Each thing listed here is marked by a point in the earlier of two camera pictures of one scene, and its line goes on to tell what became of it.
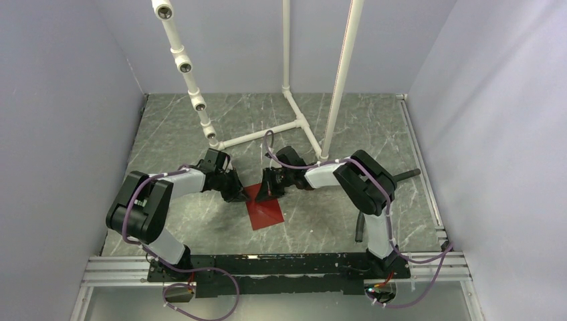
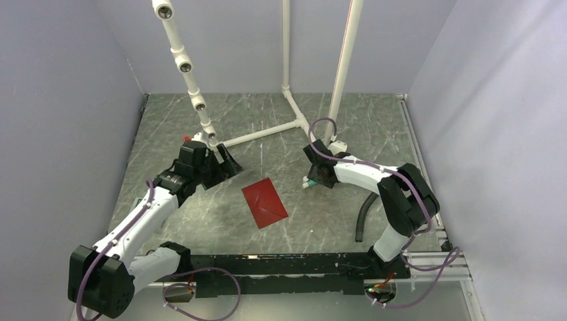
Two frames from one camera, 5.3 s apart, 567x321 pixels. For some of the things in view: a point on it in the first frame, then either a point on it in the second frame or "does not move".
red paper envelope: (262, 214) does not move
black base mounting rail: (261, 274) does not move
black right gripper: (268, 191) to (313, 175)
